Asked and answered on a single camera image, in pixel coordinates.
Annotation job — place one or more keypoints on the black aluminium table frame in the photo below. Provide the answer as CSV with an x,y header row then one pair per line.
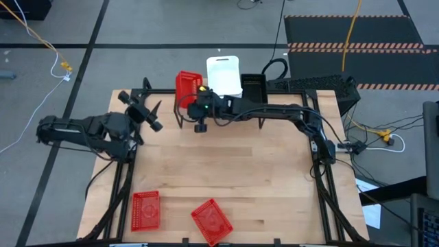
x,y
161,91

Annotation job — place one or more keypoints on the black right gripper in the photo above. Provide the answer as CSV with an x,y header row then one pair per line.
x,y
205,106

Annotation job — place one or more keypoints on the black perforated case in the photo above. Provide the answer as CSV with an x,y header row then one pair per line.
x,y
326,84

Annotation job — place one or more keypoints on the white plastic basket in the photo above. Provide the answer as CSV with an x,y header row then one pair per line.
x,y
223,77

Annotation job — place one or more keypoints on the wooden shelf with black legs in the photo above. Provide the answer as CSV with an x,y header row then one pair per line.
x,y
183,112

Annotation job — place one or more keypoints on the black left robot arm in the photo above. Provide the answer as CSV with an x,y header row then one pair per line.
x,y
79,132

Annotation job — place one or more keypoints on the grey equipment case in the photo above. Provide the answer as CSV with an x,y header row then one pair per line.
x,y
427,223

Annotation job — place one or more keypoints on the black hazard-striped floor mat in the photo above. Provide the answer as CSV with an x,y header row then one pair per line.
x,y
377,31

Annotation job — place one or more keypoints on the black box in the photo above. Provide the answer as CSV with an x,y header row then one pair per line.
x,y
31,8

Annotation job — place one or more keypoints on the black plastic basket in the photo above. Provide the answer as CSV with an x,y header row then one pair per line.
x,y
254,89

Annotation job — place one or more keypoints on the white paper sheet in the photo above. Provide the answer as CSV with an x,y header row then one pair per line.
x,y
374,216

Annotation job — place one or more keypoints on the yellow tape tag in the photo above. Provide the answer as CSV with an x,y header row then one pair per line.
x,y
202,88

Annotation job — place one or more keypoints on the grey floor object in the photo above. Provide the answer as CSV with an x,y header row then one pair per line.
x,y
7,74

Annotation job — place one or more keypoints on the grey cabinet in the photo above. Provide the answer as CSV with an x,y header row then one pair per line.
x,y
431,154

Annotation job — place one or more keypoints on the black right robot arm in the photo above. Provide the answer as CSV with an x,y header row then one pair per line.
x,y
274,111

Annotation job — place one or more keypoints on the red plastic basket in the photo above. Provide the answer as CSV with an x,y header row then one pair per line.
x,y
187,85
145,211
212,222

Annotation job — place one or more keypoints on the yellow power plug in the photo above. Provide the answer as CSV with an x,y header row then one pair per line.
x,y
385,134

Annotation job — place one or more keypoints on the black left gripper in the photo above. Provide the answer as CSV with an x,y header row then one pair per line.
x,y
139,109

